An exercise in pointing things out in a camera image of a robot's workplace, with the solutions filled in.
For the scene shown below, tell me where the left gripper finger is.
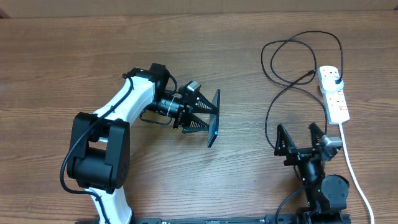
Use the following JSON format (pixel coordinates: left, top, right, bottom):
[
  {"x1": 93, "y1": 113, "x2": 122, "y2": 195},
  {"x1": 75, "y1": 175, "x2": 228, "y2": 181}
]
[
  {"x1": 190, "y1": 91, "x2": 218, "y2": 114},
  {"x1": 182, "y1": 114, "x2": 209, "y2": 134}
]

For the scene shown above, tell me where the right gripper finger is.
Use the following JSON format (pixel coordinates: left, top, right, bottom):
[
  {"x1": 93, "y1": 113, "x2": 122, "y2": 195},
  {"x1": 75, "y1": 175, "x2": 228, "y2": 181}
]
[
  {"x1": 274, "y1": 124, "x2": 295, "y2": 156},
  {"x1": 308, "y1": 123, "x2": 325, "y2": 146}
]

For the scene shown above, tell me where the Galaxy smartphone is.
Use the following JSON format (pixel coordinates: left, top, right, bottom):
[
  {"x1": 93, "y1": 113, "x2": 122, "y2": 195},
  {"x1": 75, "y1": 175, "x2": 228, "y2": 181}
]
[{"x1": 207, "y1": 89, "x2": 221, "y2": 148}]

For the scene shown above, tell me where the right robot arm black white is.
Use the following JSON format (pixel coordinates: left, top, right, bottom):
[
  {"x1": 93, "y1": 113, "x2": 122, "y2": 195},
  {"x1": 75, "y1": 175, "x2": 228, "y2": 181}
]
[{"x1": 266, "y1": 123, "x2": 351, "y2": 224}]

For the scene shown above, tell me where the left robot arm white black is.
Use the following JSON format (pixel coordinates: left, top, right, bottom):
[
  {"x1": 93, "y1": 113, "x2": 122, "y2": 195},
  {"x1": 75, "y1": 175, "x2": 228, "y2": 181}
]
[{"x1": 60, "y1": 63, "x2": 221, "y2": 223}]

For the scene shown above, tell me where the white charger adapter plug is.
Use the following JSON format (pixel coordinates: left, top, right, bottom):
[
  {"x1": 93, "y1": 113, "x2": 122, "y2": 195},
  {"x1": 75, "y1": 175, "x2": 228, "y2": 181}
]
[{"x1": 319, "y1": 77, "x2": 344, "y2": 94}]

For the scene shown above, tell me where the white power strip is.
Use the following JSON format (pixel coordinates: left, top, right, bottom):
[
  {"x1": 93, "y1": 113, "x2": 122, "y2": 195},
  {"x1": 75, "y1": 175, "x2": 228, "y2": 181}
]
[{"x1": 318, "y1": 65, "x2": 350, "y2": 124}]

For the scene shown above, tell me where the white power strip cord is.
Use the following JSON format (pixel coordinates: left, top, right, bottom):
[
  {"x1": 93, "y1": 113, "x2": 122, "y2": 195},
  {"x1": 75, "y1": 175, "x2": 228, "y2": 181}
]
[{"x1": 338, "y1": 122, "x2": 375, "y2": 224}]

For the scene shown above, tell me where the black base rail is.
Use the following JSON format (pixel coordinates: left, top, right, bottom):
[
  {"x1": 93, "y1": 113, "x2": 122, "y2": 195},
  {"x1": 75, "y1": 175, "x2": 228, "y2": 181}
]
[{"x1": 74, "y1": 213, "x2": 352, "y2": 224}]

